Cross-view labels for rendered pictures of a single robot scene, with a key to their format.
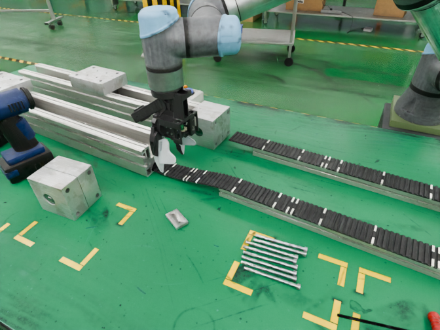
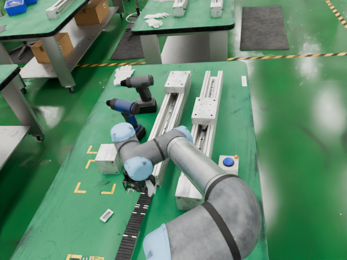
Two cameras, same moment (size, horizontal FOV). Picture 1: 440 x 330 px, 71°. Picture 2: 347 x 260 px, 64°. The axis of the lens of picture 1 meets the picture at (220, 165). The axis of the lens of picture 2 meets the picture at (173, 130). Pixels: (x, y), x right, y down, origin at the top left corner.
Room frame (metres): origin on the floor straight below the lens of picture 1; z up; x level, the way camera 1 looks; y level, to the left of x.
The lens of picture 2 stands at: (0.65, -0.58, 1.73)
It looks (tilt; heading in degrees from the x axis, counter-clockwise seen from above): 42 degrees down; 78
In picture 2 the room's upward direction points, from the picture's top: 9 degrees counter-clockwise
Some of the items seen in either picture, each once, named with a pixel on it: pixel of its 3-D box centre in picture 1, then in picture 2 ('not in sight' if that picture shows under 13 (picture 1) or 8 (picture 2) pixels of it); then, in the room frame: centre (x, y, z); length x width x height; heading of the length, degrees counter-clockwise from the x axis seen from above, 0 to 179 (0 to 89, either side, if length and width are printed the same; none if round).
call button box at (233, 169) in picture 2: (186, 101); (226, 166); (0.99, 0.11, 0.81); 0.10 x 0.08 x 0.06; 149
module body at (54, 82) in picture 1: (103, 96); (205, 120); (1.03, 0.41, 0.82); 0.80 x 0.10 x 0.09; 59
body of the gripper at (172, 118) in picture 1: (173, 112); (135, 173); (0.63, 0.10, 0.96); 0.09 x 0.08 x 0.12; 59
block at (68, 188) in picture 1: (70, 184); (112, 159); (0.55, 0.35, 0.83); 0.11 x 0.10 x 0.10; 156
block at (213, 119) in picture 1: (211, 122); (194, 194); (0.82, 0.02, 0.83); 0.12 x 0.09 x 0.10; 149
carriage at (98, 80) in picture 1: (99, 83); (205, 112); (1.03, 0.41, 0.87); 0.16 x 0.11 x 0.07; 59
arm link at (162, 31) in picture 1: (162, 38); (125, 141); (0.63, 0.11, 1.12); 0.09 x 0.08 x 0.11; 97
